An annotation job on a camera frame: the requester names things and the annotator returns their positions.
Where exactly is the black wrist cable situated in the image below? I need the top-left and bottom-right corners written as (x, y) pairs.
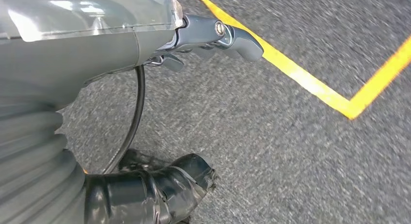
top-left (102, 65), bottom-right (146, 175)

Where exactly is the yellow floor tape square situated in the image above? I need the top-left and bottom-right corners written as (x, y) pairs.
top-left (194, 0), bottom-right (411, 120)

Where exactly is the black taped mount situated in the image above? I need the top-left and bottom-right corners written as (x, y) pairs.
top-left (84, 148), bottom-right (217, 224)

